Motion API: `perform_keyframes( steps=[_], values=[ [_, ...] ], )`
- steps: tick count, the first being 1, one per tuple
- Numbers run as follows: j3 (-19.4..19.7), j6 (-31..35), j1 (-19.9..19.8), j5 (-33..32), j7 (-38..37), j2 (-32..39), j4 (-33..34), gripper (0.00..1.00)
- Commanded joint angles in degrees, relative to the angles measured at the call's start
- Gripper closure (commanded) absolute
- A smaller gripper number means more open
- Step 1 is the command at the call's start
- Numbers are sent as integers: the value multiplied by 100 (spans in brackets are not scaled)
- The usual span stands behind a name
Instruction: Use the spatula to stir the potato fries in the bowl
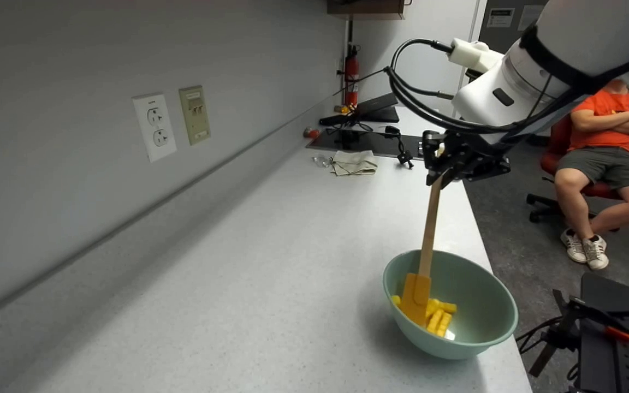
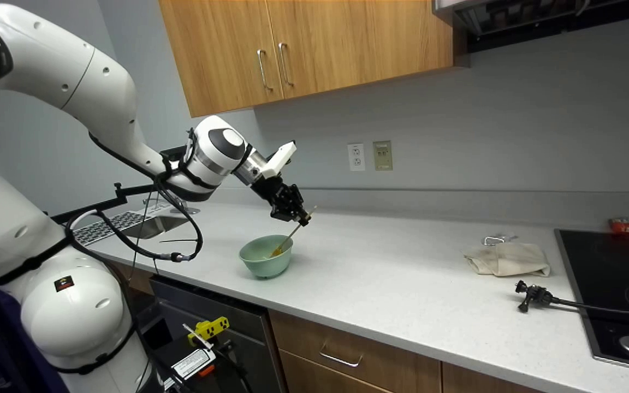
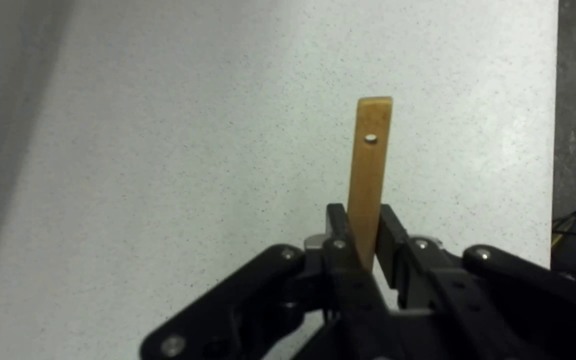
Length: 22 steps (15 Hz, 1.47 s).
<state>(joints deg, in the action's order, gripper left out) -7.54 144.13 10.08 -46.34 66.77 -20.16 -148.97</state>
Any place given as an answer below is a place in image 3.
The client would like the wooden spatula yellow head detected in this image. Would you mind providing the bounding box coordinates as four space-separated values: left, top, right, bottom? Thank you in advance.
345 94 397 273

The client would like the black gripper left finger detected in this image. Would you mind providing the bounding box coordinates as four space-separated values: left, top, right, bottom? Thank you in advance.
138 202 386 360

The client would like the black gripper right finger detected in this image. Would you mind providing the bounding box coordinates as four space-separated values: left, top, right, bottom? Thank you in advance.
374 202 576 360

